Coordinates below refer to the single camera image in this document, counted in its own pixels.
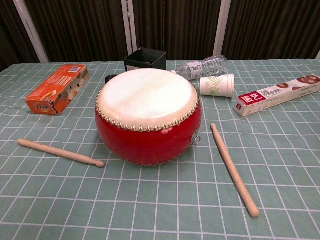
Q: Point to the light wooden drumstick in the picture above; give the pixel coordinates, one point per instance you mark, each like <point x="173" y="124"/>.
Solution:
<point x="60" y="152"/>
<point x="232" y="167"/>

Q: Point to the red drum with white skin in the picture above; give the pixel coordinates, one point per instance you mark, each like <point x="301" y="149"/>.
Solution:
<point x="147" y="145"/>

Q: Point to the dark green open box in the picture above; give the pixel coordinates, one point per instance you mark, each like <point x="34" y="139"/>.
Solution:
<point x="155" y="61"/>

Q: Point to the white paper cup stack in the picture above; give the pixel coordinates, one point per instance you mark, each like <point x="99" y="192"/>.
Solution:
<point x="215" y="85"/>

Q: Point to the small black object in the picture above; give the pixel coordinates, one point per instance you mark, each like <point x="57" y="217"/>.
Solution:
<point x="110" y="78"/>

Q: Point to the clear plastic water bottle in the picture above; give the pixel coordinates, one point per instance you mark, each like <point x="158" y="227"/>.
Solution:
<point x="200" y="67"/>

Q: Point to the green checked tablecloth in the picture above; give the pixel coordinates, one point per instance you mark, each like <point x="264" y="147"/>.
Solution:
<point x="160" y="200"/>

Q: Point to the orange cardboard snack box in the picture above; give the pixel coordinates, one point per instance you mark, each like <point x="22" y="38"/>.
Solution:
<point x="57" y="82"/>

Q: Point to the long white red-label box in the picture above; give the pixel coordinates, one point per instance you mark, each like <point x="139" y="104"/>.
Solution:
<point x="272" y="96"/>

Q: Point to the dark brown curtain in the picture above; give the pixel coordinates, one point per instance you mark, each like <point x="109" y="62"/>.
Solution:
<point x="82" y="27"/>

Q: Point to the white frame post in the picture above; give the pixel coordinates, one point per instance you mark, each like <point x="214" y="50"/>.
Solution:
<point x="222" y="27"/>
<point x="31" y="31"/>
<point x="128" y="25"/>

